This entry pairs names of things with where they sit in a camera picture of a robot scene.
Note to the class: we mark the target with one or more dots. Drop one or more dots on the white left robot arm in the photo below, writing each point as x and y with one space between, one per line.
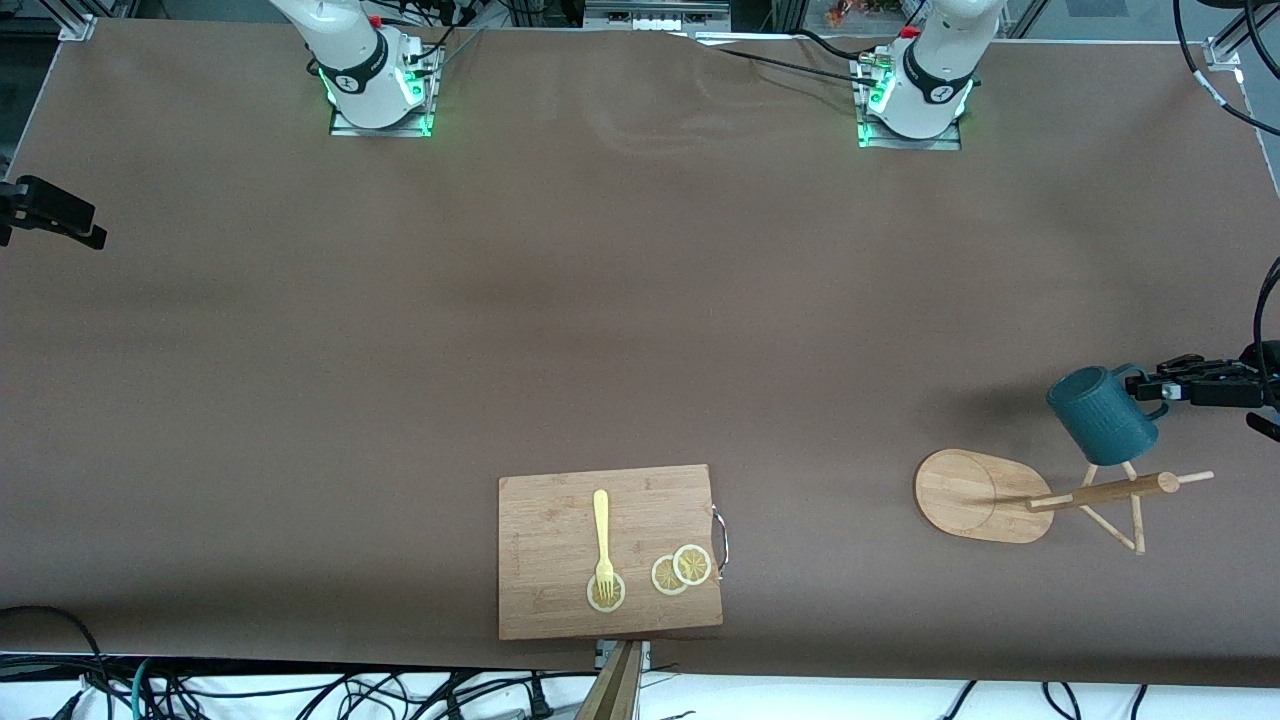
930 85

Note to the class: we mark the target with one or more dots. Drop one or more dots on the aluminium frame rail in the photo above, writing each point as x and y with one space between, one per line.
650 18

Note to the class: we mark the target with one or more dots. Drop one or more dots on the wooden bar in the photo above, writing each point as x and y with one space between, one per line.
615 690

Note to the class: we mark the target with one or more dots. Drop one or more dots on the wooden cutting board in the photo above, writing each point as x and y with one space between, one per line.
550 560

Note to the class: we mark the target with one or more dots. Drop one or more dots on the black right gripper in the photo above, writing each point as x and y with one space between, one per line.
45 207

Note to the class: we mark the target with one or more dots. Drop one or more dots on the wooden cup rack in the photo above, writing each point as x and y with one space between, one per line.
970 495

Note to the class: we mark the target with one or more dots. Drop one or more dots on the yellow plastic fork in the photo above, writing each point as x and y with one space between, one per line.
600 520

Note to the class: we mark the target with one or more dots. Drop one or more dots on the teal cup yellow inside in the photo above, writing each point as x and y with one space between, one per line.
1100 420

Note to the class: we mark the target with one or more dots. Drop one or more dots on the lemon slice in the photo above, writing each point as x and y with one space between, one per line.
692 565
617 598
662 578

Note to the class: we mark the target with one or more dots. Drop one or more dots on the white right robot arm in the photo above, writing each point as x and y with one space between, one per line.
350 70

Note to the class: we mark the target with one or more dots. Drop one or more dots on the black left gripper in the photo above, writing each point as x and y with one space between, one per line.
1232 388

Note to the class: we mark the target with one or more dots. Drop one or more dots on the metal table corner bracket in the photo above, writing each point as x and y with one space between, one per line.
1222 52
78 28

